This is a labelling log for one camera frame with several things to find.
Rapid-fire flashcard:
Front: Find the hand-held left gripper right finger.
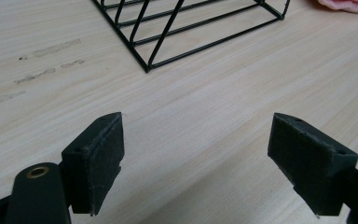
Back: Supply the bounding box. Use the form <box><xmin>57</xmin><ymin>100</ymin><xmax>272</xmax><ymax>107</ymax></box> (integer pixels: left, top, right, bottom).
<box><xmin>267</xmin><ymin>112</ymin><xmax>358</xmax><ymax>217</ymax></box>

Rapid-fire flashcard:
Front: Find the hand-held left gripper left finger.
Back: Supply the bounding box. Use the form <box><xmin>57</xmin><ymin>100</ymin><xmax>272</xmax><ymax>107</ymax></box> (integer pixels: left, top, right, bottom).
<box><xmin>61</xmin><ymin>111</ymin><xmax>126</xmax><ymax>217</ymax></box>

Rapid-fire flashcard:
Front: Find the pink cloth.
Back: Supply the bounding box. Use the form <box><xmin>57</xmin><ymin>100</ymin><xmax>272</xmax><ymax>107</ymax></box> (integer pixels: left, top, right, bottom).
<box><xmin>316</xmin><ymin>0</ymin><xmax>358</xmax><ymax>15</ymax></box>

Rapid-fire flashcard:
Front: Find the black wire rack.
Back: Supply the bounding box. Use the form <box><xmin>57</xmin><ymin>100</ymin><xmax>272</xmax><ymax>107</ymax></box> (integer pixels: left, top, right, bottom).
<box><xmin>91</xmin><ymin>0</ymin><xmax>292</xmax><ymax>74</ymax></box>

